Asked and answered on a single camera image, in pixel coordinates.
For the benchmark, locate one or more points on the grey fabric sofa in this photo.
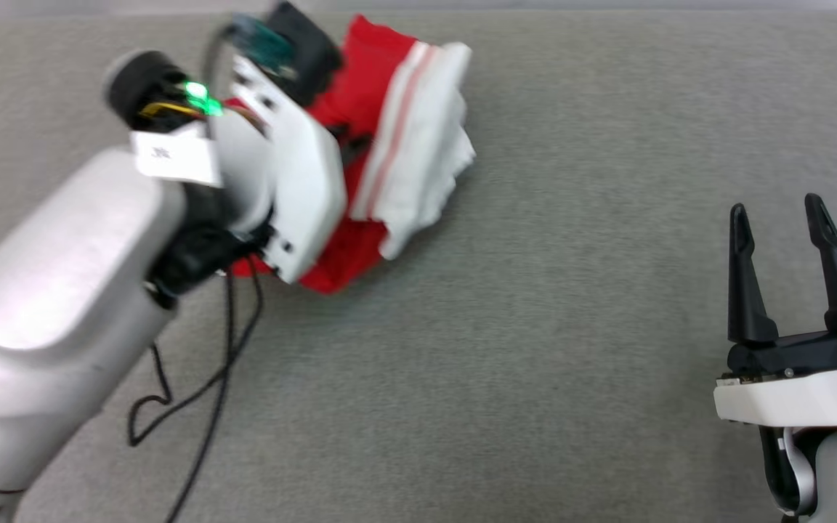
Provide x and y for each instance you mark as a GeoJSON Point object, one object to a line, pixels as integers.
{"type": "Point", "coordinates": [549, 327]}

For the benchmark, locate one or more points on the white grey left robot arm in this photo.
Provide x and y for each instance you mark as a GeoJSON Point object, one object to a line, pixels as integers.
{"type": "Point", "coordinates": [62, 290]}

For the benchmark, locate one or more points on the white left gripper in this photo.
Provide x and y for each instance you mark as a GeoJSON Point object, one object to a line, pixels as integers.
{"type": "Point", "coordinates": [306, 189]}

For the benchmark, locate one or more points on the red white basketball jersey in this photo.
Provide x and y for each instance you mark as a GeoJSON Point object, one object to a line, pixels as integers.
{"type": "Point", "coordinates": [418, 131]}

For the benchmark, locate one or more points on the dark wrist camera box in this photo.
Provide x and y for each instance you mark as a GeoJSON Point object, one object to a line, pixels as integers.
{"type": "Point", "coordinates": [309, 51]}

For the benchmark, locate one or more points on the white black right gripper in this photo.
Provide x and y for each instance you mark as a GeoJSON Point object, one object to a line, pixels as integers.
{"type": "Point", "coordinates": [803, 396]}

